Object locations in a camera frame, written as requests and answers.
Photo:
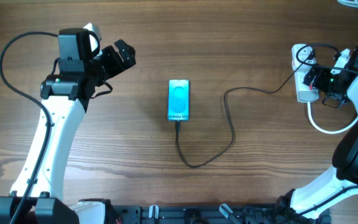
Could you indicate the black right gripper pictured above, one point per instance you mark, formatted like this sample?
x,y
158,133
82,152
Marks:
x,y
318,81

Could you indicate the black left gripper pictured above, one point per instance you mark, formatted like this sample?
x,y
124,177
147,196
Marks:
x,y
117,66

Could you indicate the teal screen Galaxy smartphone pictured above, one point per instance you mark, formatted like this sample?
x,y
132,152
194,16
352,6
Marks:
x,y
178,100

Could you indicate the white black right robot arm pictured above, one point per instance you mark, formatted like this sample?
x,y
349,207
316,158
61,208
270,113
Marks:
x,y
340,180

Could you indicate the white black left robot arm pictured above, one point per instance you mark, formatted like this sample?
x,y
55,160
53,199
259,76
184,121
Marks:
x,y
82,66

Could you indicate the white power strip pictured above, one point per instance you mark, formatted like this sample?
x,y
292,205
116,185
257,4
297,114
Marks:
x,y
304,93

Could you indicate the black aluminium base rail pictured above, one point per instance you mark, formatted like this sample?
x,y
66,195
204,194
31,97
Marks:
x,y
248,214

